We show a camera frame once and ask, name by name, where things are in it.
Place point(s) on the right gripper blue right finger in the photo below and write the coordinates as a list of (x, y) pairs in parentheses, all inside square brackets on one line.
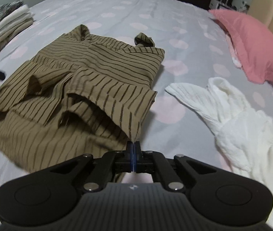
[(159, 167)]

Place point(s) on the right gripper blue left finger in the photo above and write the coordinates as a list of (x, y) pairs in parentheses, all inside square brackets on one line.
[(104, 169)]

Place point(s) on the brown striped shirt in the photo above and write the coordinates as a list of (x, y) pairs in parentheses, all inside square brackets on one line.
[(82, 93)]

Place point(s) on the beige folded garment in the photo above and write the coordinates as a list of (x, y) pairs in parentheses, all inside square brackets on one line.
[(7, 36)]

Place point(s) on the white folded garment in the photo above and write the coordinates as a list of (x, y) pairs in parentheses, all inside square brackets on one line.
[(21, 13)]

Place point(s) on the grey pink-dotted bed sheet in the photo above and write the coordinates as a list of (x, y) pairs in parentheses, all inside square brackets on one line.
[(195, 51)]

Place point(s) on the light pink lower pillow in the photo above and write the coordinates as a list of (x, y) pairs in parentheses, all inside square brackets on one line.
[(233, 53)]

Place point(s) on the bedside shelf unit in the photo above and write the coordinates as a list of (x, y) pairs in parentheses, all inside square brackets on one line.
[(215, 4)]

